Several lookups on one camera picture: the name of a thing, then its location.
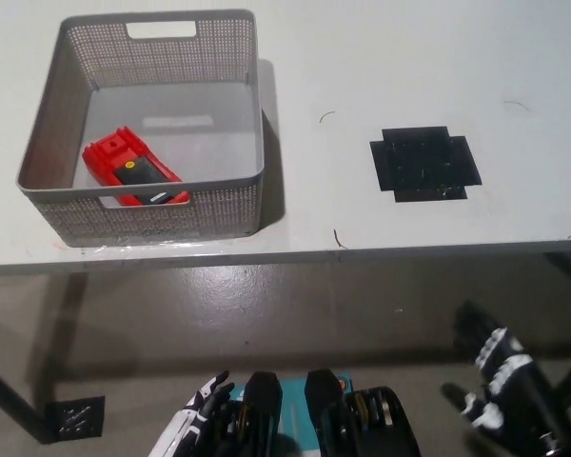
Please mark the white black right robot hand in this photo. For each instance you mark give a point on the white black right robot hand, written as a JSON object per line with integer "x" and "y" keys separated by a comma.
{"x": 523, "y": 409}

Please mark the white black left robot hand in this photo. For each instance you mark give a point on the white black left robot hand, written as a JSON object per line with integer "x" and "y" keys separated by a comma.
{"x": 195, "y": 419}

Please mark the red digital multimeter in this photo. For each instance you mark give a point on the red digital multimeter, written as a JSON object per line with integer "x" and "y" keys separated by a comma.
{"x": 109, "y": 157}

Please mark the black ribbed robot body block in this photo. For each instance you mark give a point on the black ribbed robot body block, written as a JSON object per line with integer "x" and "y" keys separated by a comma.
{"x": 328, "y": 395}
{"x": 264, "y": 395}

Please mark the black floor tape patch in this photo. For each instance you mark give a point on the black floor tape patch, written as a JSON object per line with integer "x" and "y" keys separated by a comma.
{"x": 76, "y": 418}

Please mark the grey perforated plastic basket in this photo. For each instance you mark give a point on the grey perforated plastic basket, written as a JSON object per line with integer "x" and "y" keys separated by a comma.
{"x": 171, "y": 221}

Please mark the black tape patch on table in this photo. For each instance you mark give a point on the black tape patch on table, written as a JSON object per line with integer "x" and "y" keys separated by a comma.
{"x": 423, "y": 162}

